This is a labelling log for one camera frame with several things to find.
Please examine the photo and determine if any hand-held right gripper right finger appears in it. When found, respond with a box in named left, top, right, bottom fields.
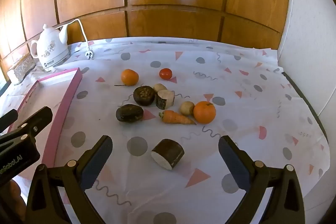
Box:
left=218, top=135, right=306, bottom=224

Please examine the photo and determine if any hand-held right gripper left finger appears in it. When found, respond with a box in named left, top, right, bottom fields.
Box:
left=25, top=135, right=113, bottom=224

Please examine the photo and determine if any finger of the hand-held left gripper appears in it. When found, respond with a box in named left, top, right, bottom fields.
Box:
left=0, top=109, right=19, bottom=133
left=0, top=106, right=54, bottom=151

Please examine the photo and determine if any pink shallow tray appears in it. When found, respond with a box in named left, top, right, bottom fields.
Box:
left=0, top=68, right=82, bottom=182

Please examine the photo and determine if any dark round radish piece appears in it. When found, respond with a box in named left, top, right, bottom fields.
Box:
left=133, top=85, right=155, bottom=107

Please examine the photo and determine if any small orange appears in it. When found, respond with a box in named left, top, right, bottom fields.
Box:
left=121, top=69, right=139, bottom=86

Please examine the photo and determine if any red tomato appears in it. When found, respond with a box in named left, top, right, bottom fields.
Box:
left=159, top=68, right=173, bottom=80

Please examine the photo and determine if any clear patterned tissue box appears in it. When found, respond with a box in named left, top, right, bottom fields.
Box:
left=7, top=57, right=36, bottom=83

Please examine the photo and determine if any large orange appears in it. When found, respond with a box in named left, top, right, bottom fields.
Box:
left=193, top=101, right=217, bottom=124

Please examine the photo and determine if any dark flat radish piece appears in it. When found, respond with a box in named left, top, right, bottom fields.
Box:
left=116, top=104, right=144, bottom=123

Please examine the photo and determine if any dark radish piece white cut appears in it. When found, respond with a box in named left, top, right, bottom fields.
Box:
left=151, top=138, right=185, bottom=170

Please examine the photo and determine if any white ceramic electric kettle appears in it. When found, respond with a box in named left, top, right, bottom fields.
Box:
left=30, top=24, right=70, bottom=72

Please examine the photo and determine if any orange carrot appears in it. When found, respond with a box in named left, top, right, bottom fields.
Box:
left=159, top=110, right=197, bottom=125

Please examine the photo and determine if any white patterned tablecloth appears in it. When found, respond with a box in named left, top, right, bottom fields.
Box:
left=0, top=38, right=332, bottom=224

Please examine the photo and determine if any white power cord with plug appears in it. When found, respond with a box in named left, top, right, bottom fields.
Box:
left=56, top=18, right=94, bottom=60

